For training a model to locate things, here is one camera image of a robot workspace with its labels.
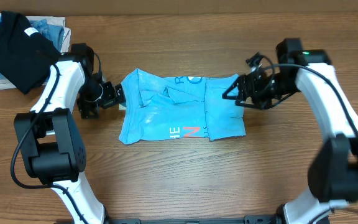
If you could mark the light blue t-shirt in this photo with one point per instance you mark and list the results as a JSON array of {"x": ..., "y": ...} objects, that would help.
[{"x": 160, "y": 108}]

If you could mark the folded black shirt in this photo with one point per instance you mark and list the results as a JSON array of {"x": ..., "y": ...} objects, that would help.
[{"x": 25, "y": 54}]

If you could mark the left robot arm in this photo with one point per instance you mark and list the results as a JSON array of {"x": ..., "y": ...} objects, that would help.
[{"x": 49, "y": 140}]

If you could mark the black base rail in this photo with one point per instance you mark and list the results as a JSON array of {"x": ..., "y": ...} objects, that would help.
[{"x": 197, "y": 221}]

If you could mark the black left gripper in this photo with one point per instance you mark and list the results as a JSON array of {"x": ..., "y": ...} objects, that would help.
[{"x": 112, "y": 99}]

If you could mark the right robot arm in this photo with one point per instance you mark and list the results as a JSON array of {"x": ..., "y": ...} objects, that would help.
[{"x": 333, "y": 175}]

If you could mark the folded white cloth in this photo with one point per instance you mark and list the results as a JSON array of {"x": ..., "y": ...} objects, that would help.
[{"x": 6, "y": 84}]

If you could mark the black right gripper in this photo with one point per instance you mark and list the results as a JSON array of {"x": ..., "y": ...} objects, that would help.
[{"x": 250, "y": 81}]

